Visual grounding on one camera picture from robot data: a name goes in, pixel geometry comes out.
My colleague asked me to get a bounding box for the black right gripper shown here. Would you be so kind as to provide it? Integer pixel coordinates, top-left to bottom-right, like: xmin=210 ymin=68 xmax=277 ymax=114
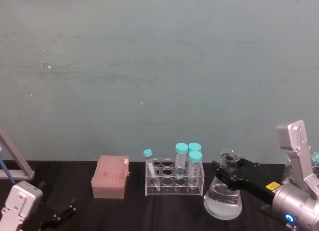
xmin=211 ymin=153 xmax=285 ymax=207

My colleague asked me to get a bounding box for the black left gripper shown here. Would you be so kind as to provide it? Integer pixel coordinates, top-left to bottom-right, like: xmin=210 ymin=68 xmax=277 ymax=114
xmin=39 ymin=196 xmax=77 ymax=231

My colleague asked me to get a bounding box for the clear glass conical flask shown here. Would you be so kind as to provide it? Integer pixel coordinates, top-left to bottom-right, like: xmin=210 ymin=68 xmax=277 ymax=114
xmin=203 ymin=147 xmax=243 ymax=220

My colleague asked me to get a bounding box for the wide clear tube teal cap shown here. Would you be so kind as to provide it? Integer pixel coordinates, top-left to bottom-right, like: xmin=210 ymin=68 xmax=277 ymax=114
xmin=188 ymin=142 xmax=202 ymax=154
xmin=187 ymin=151 xmax=203 ymax=191
xmin=174 ymin=142 xmax=189 ymax=177

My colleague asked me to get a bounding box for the clear glass vessel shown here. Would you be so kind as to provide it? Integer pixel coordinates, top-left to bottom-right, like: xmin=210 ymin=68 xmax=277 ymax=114
xmin=283 ymin=163 xmax=294 ymax=185

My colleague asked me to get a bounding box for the pink pipette tip box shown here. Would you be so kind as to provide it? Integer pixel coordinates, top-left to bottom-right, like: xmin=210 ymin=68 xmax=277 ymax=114
xmin=91 ymin=155 xmax=132 ymax=200

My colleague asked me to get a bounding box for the clear acrylic tube rack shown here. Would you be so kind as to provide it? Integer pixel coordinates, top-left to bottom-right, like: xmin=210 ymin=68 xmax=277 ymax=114
xmin=145 ymin=157 xmax=205 ymax=197

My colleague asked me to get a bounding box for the blue pipette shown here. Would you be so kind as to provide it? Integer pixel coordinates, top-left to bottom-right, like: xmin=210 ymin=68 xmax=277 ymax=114
xmin=0 ymin=146 xmax=16 ymax=185

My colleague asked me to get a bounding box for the grey metal stand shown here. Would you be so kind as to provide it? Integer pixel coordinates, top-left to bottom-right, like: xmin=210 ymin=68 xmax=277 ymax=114
xmin=0 ymin=123 xmax=35 ymax=181

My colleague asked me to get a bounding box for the black table cloth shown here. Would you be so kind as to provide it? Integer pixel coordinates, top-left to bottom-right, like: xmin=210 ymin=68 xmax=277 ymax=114
xmin=0 ymin=160 xmax=319 ymax=231

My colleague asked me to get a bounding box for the clear bottle teal cap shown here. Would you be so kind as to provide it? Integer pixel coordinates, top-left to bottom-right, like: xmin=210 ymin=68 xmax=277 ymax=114
xmin=310 ymin=151 xmax=319 ymax=182

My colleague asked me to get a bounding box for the slim clear tube teal cap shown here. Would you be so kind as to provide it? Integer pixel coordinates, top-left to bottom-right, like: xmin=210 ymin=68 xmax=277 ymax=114
xmin=143 ymin=148 xmax=161 ymax=192

